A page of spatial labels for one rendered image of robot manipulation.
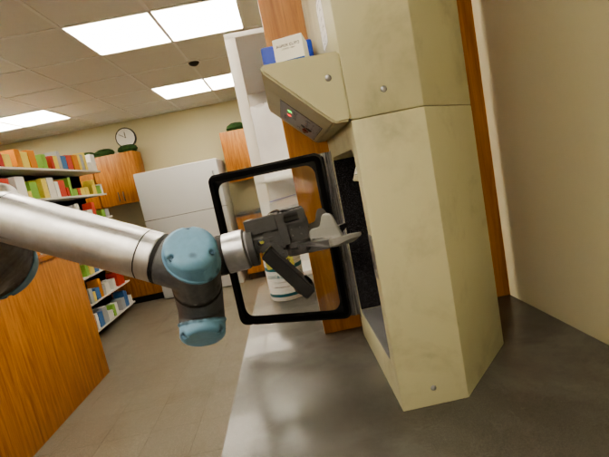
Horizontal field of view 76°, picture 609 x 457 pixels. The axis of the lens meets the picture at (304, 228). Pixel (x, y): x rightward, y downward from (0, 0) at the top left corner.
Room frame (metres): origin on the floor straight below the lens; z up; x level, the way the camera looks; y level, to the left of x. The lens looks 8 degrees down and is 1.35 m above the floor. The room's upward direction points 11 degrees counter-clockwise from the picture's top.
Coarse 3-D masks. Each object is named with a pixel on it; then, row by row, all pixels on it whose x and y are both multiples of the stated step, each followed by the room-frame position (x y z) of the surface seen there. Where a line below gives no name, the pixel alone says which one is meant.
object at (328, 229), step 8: (328, 216) 0.66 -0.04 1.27; (320, 224) 0.67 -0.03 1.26; (328, 224) 0.66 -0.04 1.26; (336, 224) 0.66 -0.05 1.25; (312, 232) 0.68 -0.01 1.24; (320, 232) 0.67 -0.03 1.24; (328, 232) 0.67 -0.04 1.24; (336, 232) 0.66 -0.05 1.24; (360, 232) 0.65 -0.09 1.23; (312, 240) 0.68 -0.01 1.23; (336, 240) 0.65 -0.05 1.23; (344, 240) 0.65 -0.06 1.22; (352, 240) 0.66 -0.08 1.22
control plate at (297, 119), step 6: (282, 102) 0.70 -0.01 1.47; (282, 108) 0.75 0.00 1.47; (288, 108) 0.71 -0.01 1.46; (282, 114) 0.83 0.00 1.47; (294, 114) 0.73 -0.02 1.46; (300, 114) 0.69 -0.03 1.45; (288, 120) 0.84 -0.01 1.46; (294, 120) 0.79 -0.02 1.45; (300, 120) 0.75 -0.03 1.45; (306, 120) 0.70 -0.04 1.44; (300, 126) 0.82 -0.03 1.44; (312, 126) 0.73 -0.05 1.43; (318, 126) 0.69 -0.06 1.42; (312, 132) 0.80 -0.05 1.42; (318, 132) 0.75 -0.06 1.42; (312, 138) 0.87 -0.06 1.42
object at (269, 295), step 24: (240, 192) 0.97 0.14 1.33; (264, 192) 0.95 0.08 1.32; (288, 192) 0.93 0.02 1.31; (312, 192) 0.91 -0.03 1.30; (240, 216) 0.98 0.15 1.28; (312, 216) 0.91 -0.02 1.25; (264, 264) 0.97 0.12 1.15; (312, 264) 0.92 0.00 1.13; (264, 288) 0.97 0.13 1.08; (288, 288) 0.95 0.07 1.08; (336, 288) 0.91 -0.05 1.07; (264, 312) 0.98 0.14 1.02; (288, 312) 0.95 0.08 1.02
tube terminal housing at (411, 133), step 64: (384, 0) 0.59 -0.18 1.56; (448, 0) 0.70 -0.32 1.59; (384, 64) 0.59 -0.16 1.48; (448, 64) 0.68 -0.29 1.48; (384, 128) 0.59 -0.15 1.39; (448, 128) 0.65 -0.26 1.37; (384, 192) 0.59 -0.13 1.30; (448, 192) 0.62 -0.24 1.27; (384, 256) 0.59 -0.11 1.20; (448, 256) 0.59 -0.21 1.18; (384, 320) 0.61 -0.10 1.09; (448, 320) 0.59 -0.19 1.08; (448, 384) 0.59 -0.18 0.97
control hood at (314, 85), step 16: (272, 64) 0.59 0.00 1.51; (288, 64) 0.59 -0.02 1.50; (304, 64) 0.59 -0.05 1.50; (320, 64) 0.59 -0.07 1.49; (336, 64) 0.59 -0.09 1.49; (272, 80) 0.59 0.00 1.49; (288, 80) 0.59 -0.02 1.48; (304, 80) 0.59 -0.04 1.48; (320, 80) 0.59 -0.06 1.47; (336, 80) 0.59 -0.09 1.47; (272, 96) 0.71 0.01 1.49; (288, 96) 0.62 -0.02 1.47; (304, 96) 0.59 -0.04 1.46; (320, 96) 0.59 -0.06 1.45; (336, 96) 0.59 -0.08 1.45; (304, 112) 0.66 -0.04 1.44; (320, 112) 0.59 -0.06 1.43; (336, 112) 0.59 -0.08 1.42; (336, 128) 0.66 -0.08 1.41
